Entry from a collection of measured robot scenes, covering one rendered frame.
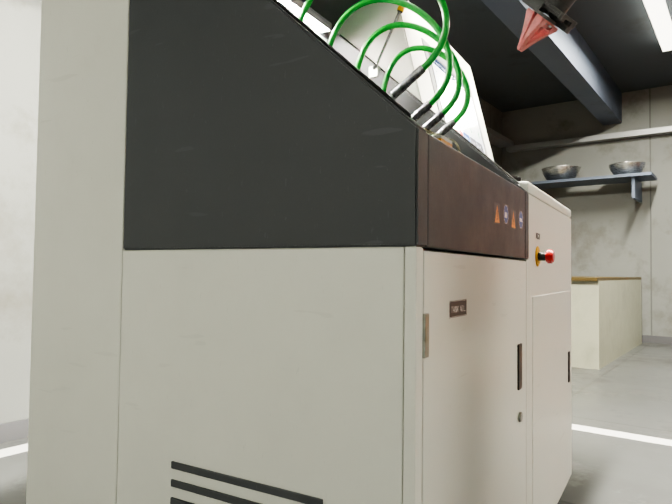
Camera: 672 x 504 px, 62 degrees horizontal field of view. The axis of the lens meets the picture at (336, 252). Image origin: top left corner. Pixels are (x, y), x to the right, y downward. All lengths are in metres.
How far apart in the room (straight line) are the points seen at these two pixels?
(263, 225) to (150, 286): 0.27
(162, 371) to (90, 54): 0.63
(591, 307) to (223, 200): 4.27
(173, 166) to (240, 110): 0.17
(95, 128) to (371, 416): 0.76
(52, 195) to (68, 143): 0.11
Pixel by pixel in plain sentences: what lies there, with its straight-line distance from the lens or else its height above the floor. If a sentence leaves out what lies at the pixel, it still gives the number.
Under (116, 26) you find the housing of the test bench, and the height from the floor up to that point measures 1.21.
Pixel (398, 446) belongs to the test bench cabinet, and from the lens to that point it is 0.79.
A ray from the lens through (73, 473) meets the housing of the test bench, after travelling 1.27.
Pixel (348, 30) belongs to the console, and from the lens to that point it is 1.74.
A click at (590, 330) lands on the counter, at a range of 4.99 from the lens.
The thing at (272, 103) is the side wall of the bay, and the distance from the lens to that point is 0.90.
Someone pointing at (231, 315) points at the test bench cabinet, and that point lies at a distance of 0.92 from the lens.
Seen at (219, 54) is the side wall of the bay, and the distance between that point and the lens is 1.00.
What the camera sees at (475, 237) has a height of 0.82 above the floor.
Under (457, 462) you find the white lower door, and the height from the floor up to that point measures 0.46.
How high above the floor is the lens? 0.76
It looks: 2 degrees up
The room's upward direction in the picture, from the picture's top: 1 degrees clockwise
